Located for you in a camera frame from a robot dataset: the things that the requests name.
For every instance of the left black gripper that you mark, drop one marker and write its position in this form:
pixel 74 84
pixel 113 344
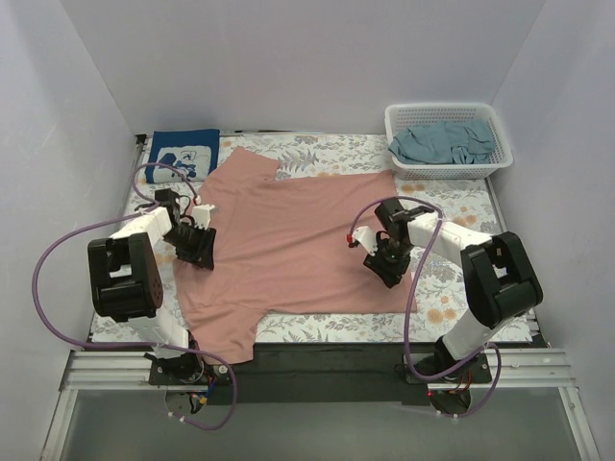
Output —
pixel 200 250

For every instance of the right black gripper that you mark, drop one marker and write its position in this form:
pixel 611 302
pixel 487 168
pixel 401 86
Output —
pixel 387 268

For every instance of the pink t shirt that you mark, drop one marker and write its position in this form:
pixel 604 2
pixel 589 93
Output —
pixel 281 246

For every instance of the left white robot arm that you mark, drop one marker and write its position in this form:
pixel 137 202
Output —
pixel 126 285

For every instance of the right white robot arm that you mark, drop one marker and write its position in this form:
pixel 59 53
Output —
pixel 500 283

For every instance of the folded navy printed t shirt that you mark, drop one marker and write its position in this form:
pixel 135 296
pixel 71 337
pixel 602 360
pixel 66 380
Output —
pixel 195 153

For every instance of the white plastic laundry basket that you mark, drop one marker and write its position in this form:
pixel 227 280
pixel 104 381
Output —
pixel 401 116

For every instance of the blue grey t shirt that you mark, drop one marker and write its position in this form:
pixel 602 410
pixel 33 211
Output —
pixel 444 143

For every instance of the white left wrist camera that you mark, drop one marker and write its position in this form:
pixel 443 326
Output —
pixel 201 216

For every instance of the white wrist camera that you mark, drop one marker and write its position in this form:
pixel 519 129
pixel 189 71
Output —
pixel 201 216
pixel 363 237

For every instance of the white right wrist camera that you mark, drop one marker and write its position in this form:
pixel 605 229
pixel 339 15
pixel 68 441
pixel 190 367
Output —
pixel 363 237

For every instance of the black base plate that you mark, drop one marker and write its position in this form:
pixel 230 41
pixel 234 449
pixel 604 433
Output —
pixel 324 373

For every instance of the aluminium frame rail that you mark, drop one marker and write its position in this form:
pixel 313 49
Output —
pixel 132 371

